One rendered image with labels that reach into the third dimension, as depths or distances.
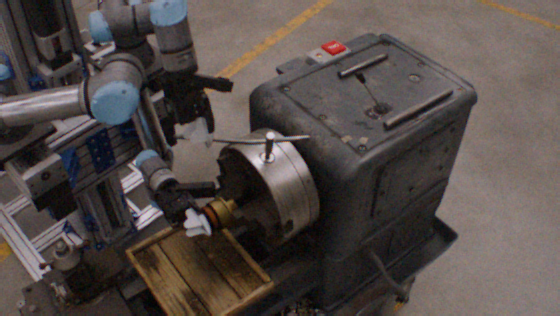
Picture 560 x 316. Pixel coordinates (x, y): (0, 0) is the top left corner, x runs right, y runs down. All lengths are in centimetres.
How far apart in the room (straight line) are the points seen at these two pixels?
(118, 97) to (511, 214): 235
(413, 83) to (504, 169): 181
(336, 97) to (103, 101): 65
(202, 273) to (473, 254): 166
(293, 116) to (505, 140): 229
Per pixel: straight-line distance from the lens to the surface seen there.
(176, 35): 109
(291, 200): 133
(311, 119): 142
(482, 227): 295
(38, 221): 277
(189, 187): 146
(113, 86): 131
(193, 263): 156
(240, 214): 138
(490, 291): 272
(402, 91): 156
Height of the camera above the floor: 217
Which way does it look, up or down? 44 degrees down
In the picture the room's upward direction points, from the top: straight up
